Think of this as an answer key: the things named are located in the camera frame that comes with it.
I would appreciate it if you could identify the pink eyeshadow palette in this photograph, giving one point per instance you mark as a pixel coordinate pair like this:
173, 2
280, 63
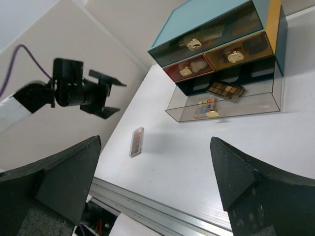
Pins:
136, 142

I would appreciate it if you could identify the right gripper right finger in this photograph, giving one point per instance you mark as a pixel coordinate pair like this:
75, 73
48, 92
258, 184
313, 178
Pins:
260, 199

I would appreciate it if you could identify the beige makeup sponge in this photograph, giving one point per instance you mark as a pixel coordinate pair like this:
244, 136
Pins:
198, 65

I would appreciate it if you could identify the beige foundation tube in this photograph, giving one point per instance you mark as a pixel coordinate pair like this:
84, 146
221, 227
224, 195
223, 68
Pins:
196, 40

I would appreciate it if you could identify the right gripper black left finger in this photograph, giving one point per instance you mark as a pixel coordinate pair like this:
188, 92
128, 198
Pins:
48, 197

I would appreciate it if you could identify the white tape sheet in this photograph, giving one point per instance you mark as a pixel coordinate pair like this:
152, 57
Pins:
126, 226

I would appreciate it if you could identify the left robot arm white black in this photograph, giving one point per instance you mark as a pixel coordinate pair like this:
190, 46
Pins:
67, 88

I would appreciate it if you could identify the brown eyeshadow palette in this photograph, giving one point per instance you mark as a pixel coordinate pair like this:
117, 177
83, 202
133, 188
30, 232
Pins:
226, 90

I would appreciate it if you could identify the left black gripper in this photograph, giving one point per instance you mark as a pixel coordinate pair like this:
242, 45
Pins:
96, 95

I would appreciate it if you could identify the teal drawer organizer box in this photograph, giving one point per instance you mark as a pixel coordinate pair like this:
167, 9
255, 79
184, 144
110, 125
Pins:
259, 26

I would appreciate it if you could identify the aluminium rail frame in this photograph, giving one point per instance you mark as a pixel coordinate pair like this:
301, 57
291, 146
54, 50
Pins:
160, 218

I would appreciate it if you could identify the foundation bottle black pump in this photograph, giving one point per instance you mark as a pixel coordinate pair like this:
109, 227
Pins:
234, 55

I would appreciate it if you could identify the colourful square eyeshadow palette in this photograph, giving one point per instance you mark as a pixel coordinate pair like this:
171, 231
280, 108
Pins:
206, 108

